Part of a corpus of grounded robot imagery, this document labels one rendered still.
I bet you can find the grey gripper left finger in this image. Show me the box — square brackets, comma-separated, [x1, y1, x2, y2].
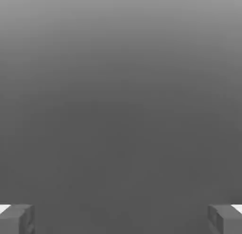
[0, 203, 36, 234]

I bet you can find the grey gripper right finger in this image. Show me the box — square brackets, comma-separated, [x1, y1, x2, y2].
[207, 203, 242, 234]

